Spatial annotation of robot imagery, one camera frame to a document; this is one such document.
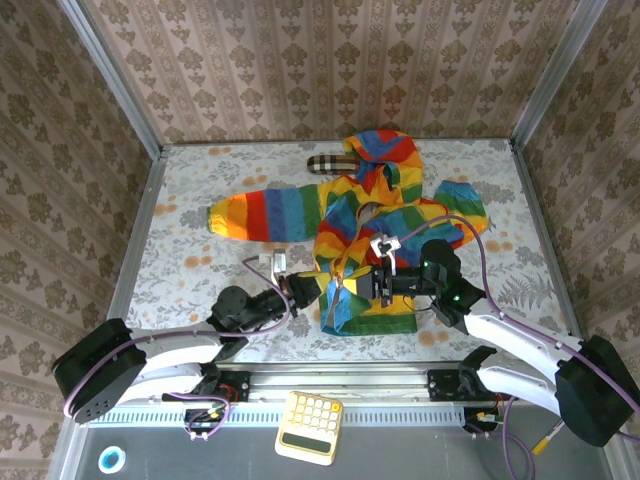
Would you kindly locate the rainbow striped jacket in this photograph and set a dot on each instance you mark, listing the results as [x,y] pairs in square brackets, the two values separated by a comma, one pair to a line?
[280,215]

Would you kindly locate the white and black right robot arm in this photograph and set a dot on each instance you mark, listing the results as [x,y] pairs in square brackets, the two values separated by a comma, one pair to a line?
[520,335]

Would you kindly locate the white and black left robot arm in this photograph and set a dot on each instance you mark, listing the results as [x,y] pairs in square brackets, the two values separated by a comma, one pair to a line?
[170,347]

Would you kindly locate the beige plaid slipper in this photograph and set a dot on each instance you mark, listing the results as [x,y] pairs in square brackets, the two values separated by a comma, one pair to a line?
[327,164]

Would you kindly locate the yellow calculator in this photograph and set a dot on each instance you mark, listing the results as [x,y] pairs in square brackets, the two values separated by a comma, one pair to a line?
[310,427]

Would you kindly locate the black left connector box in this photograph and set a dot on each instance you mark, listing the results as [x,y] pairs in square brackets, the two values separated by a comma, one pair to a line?
[200,422]

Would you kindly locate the black connector box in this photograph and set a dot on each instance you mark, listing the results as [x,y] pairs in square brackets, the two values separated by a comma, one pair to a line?
[200,422]
[482,420]

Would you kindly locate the black right connector box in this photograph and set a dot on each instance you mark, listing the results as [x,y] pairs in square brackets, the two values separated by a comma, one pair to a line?
[482,420]

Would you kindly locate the yellow and white pen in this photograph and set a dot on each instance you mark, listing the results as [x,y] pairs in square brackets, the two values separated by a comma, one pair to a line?
[545,440]

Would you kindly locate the blue tape roll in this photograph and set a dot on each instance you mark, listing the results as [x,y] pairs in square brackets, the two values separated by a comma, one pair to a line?
[110,459]

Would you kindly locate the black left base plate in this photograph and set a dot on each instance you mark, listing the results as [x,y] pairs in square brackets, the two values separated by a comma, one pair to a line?
[239,385]

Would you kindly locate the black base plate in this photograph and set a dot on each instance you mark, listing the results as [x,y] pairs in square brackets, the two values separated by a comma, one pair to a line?
[239,385]
[442,385]

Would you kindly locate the aluminium mounting rail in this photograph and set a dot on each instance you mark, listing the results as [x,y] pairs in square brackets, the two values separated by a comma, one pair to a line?
[340,385]

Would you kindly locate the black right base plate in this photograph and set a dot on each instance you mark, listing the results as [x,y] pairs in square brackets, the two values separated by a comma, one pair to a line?
[442,385]

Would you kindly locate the aluminium frame post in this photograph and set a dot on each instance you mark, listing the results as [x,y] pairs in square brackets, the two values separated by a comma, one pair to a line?
[552,70]
[115,80]

